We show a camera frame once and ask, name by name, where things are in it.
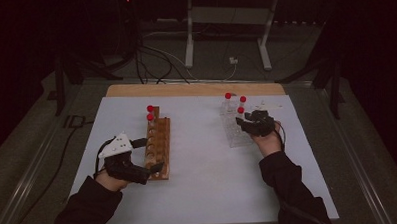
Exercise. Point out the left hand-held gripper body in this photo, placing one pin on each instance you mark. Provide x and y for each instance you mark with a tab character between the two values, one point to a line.
121	161

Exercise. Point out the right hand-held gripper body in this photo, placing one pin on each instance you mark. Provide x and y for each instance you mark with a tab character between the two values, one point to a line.
262	124

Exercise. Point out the red-capped clear test tube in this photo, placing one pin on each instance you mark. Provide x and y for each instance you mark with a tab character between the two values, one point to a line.
150	117
240	110
242	99
150	108
228	96

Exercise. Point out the wooden test tube rack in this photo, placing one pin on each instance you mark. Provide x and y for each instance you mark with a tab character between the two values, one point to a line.
162	143

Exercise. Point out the person's right hand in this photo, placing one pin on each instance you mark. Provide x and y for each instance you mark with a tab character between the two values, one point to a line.
269	143

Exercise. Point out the person's left hand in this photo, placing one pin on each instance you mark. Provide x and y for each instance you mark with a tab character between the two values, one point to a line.
110	181

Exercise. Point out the white table mat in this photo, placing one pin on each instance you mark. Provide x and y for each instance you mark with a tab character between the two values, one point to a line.
202	178

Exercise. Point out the black stand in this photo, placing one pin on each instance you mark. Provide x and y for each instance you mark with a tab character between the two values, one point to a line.
332	77
71	73

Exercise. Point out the grey metal stand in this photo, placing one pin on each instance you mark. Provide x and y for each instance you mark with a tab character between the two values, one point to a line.
229	14

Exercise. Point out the aluminium rail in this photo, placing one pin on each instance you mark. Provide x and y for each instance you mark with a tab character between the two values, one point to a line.
354	153
25	184

